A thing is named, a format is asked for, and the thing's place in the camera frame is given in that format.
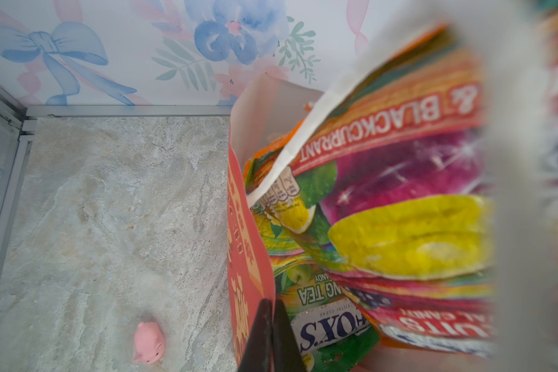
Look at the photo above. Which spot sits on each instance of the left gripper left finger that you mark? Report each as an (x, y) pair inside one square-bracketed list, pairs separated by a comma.
[(258, 351)]

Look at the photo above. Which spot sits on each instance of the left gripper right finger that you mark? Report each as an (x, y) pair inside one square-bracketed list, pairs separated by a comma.
[(286, 354)]

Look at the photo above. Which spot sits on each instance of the green Fox's candy bag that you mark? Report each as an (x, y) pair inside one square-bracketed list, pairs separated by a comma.
[(331, 333)]

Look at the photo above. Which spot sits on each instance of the orange Fox's candy bag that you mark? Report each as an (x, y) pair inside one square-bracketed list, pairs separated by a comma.
[(387, 188)]

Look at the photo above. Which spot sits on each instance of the red paper gift bag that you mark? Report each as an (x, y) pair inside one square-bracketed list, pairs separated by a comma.
[(516, 44)]

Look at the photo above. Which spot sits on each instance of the small pink toy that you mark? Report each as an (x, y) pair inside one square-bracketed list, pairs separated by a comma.
[(149, 343)]

